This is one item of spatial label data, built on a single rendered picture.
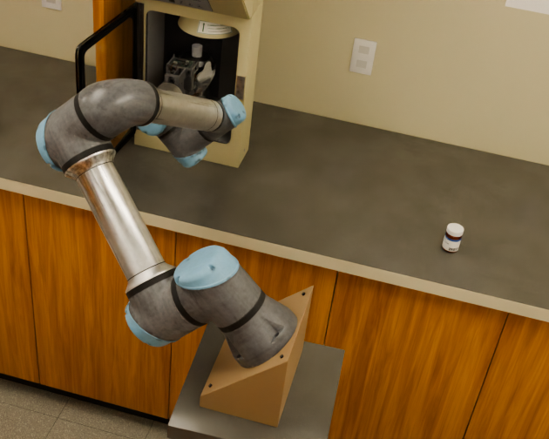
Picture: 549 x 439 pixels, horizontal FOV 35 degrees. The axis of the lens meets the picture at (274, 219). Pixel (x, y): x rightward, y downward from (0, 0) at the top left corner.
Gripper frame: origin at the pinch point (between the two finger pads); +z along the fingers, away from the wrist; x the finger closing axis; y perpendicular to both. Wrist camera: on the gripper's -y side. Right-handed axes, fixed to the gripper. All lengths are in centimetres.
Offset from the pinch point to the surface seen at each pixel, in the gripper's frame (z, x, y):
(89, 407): -23, 24, -122
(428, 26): 42, -58, 8
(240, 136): -0.7, -14.7, -17.3
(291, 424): -87, -52, -29
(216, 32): 1.8, -4.8, 11.1
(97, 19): -10.0, 24.0, 13.6
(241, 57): -0.9, -13.0, 6.8
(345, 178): 6, -45, -28
